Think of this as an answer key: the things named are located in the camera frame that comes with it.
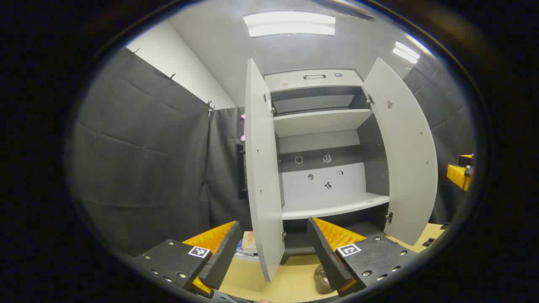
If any grey cabinet drawer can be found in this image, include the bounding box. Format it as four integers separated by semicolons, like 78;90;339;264
264;69;363;93

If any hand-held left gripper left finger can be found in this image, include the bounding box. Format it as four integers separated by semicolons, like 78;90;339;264
134;221;243;299

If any ceiling light panel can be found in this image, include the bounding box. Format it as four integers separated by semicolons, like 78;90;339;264
392;41;420;64
243;11;336;37

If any brown fuzzy shoe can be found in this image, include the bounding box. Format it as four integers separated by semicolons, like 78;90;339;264
314;264;334;294

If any grey cabinet door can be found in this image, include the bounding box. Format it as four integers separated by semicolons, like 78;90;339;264
361;58;438;246
244;58;286;282

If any light grey cabinet shelf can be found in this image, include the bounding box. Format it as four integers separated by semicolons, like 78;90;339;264
281;192;390;220
274;109;374;137

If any grey shoe cabinet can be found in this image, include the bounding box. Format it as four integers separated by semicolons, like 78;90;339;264
264;69;392;265

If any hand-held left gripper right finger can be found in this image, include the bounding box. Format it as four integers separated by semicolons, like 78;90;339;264
307;217;418;297

